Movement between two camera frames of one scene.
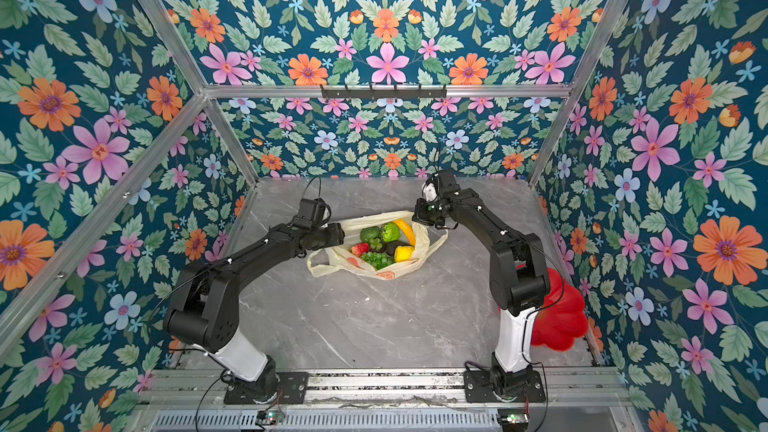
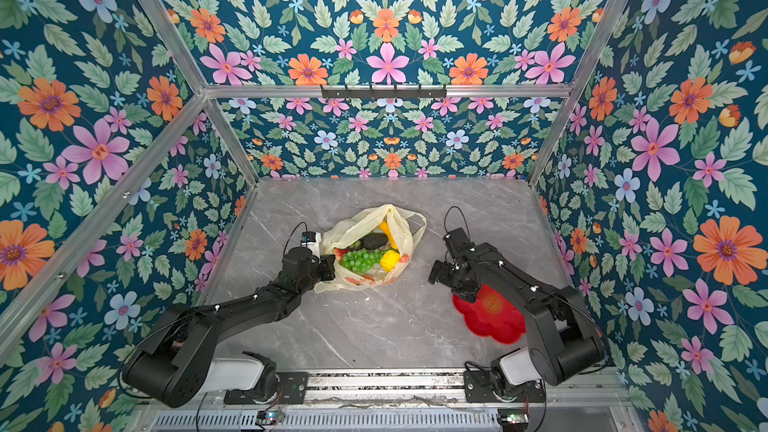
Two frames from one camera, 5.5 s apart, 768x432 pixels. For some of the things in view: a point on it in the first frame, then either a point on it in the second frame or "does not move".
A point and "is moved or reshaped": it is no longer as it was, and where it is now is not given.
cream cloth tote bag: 340,259 is moved or reshaped
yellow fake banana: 408,230 -> 386,228
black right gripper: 420,216 -> 465,291
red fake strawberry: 360,249 -> 338,252
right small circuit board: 514,422 does not move
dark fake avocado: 390,246 -> 374,240
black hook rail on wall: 384,93 does not move
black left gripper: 336,235 -> 326,262
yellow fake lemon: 403,253 -> 389,260
